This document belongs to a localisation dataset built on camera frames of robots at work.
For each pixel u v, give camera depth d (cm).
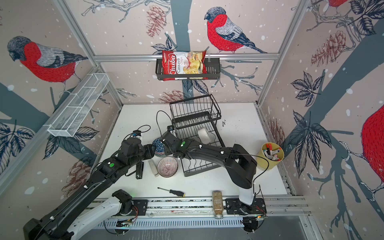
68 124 71
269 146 81
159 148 90
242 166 46
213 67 95
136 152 60
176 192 78
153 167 84
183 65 88
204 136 90
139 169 84
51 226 39
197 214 73
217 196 73
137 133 69
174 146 62
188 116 110
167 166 85
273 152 82
